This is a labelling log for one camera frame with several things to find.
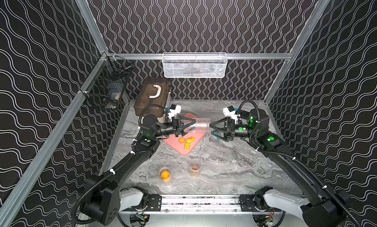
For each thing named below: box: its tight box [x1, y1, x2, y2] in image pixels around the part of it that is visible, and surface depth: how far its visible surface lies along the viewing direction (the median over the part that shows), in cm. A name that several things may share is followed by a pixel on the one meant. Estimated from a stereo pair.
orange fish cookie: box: [186, 136, 196, 143], surface depth 99 cm
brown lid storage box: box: [134, 77, 171, 118], surface depth 109 cm
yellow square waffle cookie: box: [183, 141, 191, 150], surface depth 97 cm
